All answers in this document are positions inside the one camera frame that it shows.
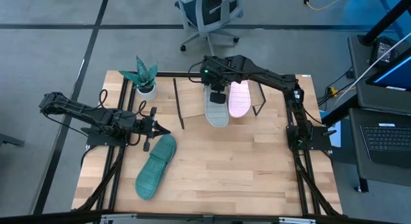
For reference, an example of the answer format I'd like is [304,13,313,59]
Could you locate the silver aluminium bracket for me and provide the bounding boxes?
[100,213,138,224]
[278,216,317,224]

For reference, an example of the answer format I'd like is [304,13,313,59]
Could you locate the laptop screen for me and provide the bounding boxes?
[365,55,411,92]

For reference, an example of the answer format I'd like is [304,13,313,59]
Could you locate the grey rubber slides pair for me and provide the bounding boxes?
[204,84,231,128]

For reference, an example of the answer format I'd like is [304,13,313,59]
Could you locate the office chair with grey frame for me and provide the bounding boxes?
[174,0,244,57]

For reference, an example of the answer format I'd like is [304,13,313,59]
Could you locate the green rubber slides pair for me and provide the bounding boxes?
[134,134,178,201]

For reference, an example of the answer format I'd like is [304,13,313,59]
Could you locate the black table frame rails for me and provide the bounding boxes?
[72,71,343,218]

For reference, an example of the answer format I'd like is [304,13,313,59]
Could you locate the green snake plant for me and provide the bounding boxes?
[118,55,159,90]

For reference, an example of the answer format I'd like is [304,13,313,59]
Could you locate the white plant pot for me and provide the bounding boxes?
[136,84,158,101]

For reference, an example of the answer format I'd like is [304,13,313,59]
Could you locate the pink rubber slides pair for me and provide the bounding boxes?
[227,80,252,119]

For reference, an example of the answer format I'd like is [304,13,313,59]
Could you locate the black slanted pole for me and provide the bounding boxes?
[358,0,411,47]

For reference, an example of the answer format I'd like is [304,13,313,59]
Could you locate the black power adapter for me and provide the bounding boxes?
[369,37,395,69]

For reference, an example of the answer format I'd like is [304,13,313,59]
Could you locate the black wire shoe rack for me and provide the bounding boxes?
[172,76,267,130]

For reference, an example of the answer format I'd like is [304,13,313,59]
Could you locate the black laptop keyboard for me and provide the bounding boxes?
[359,122,411,169]

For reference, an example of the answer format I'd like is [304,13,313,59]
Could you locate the black overhead camera frame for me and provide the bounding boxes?
[0,209,411,224]

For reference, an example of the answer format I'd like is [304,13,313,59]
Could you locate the yellow cable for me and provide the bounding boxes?
[300,0,348,12]

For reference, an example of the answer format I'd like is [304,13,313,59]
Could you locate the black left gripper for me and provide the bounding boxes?
[134,107,171,152]

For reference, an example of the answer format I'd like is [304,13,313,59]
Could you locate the black desk stand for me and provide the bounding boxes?
[348,34,411,194]

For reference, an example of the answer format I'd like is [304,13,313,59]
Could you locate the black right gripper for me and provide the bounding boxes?
[199,55,232,105]

